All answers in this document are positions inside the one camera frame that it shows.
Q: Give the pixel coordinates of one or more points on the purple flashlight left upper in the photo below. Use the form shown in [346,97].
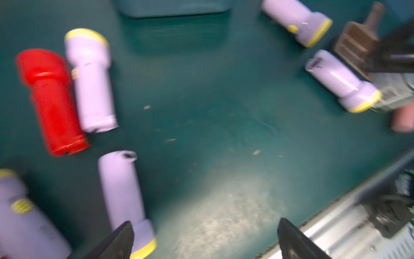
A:
[89,54]

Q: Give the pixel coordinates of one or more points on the purple flashlight right upper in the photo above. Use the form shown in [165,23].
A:
[308,27]

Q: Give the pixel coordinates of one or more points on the purple flashlight left lower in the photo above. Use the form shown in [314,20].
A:
[123,200]

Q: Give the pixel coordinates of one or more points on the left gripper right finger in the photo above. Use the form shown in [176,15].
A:
[295,245]

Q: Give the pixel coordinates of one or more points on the purple flashlight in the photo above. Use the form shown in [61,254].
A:
[308,27]
[26,232]
[89,54]
[354,94]
[123,200]

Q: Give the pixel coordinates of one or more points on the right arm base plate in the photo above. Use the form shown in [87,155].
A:
[390,205]

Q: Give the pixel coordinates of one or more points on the blue plastic storage box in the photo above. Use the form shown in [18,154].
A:
[168,8]

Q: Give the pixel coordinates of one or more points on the red flashlight left upper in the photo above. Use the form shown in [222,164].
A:
[45,73]

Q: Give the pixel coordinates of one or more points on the purple flashlight right lower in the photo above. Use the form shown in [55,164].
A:
[354,94]

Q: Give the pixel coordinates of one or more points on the purple flashlight left middle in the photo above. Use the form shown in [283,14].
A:
[26,232]

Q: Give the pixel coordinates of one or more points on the silver tin can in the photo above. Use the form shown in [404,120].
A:
[397,90]

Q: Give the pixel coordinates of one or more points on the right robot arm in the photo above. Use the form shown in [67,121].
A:
[394,53]

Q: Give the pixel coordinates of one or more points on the aluminium rail base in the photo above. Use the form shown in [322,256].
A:
[343,231]

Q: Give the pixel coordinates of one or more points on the purple pink-handled spatula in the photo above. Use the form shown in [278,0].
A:
[403,120]

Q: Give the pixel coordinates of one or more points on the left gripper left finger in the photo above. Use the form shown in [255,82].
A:
[117,245]

